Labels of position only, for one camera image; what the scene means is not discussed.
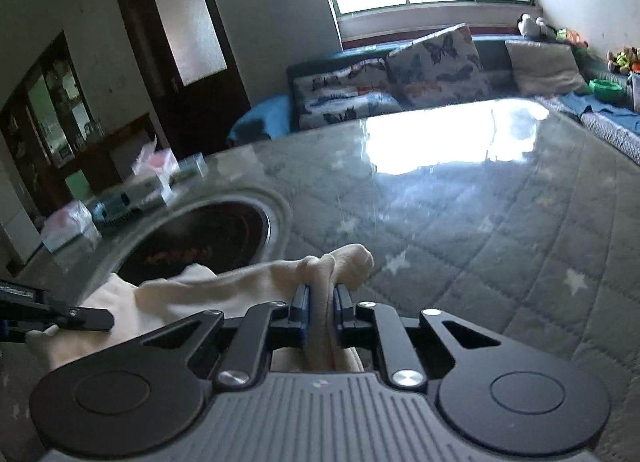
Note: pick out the green and brown plush toys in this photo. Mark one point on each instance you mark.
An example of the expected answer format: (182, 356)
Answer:
(622, 60)

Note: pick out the grey pillow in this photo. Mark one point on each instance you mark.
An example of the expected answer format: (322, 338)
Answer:
(545, 65)

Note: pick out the butterfly print pillow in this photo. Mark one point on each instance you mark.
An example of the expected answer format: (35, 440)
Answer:
(340, 97)
(440, 67)

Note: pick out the dark wooden cabinet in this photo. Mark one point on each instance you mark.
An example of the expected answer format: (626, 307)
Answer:
(20, 132)

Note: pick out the pink tissue pack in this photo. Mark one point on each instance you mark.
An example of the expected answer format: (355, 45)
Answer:
(160, 162)

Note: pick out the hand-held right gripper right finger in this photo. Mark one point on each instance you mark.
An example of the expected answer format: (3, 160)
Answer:
(340, 312)

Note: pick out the white flat box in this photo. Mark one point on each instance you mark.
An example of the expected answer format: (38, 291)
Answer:
(150, 192)

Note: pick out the teal sofa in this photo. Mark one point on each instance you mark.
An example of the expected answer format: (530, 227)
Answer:
(492, 52)

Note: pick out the cream garment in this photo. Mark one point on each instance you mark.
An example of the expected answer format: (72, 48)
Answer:
(225, 287)

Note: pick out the blue bedsheet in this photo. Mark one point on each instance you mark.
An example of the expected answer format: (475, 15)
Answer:
(610, 117)

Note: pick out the panda plush toy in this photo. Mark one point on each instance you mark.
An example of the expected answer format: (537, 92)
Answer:
(530, 25)

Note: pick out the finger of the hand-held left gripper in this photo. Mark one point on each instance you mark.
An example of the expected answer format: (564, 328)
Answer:
(85, 319)

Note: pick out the green flat packet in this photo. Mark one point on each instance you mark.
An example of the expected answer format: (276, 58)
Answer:
(192, 170)

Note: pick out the clear plastic storage box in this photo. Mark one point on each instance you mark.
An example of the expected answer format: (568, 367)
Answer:
(636, 92)

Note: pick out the white refrigerator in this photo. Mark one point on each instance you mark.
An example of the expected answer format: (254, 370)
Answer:
(17, 237)

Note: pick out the round built-in table burner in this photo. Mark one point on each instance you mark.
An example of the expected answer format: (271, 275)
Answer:
(200, 237)

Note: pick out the orange and green plush toy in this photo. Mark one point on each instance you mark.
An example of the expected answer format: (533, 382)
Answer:
(570, 36)

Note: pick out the blue and black device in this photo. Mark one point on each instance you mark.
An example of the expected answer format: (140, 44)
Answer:
(112, 207)

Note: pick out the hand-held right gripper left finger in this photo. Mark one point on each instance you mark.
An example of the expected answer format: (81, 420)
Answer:
(302, 314)

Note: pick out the pink wipes packet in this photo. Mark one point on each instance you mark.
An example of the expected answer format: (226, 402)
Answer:
(67, 224)

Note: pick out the dark wooden door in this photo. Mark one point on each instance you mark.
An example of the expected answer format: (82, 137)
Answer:
(145, 42)

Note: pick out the green bowl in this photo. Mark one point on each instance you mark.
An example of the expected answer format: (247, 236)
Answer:
(605, 87)

